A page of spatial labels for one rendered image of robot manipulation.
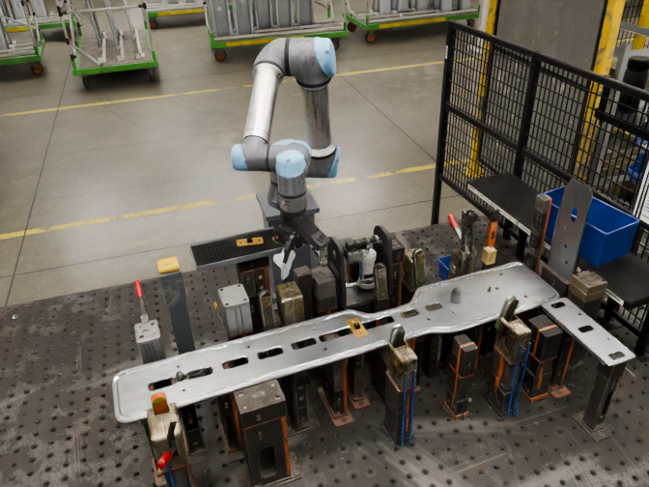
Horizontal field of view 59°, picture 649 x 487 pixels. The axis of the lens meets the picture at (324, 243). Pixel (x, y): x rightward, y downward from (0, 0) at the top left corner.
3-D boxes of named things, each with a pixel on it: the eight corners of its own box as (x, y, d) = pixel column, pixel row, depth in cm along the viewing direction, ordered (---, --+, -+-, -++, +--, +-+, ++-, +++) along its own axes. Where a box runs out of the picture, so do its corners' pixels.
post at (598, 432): (596, 443, 172) (620, 373, 156) (570, 415, 180) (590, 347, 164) (612, 436, 173) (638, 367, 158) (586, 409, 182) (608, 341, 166)
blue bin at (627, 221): (597, 267, 190) (606, 234, 183) (529, 226, 213) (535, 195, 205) (631, 253, 196) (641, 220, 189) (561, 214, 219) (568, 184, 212)
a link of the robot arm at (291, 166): (307, 148, 152) (302, 161, 145) (309, 185, 158) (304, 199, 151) (278, 147, 153) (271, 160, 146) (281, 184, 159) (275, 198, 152)
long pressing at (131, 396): (116, 435, 144) (115, 430, 143) (111, 373, 162) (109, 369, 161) (565, 300, 183) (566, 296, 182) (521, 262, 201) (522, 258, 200)
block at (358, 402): (355, 410, 184) (355, 343, 169) (340, 383, 195) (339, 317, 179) (371, 405, 186) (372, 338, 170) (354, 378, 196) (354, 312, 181)
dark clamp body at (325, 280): (319, 378, 197) (314, 289, 176) (306, 353, 208) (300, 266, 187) (347, 369, 200) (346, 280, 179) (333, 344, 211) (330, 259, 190)
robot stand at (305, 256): (264, 273, 249) (255, 192, 227) (310, 265, 253) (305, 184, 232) (274, 302, 232) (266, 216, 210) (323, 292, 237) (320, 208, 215)
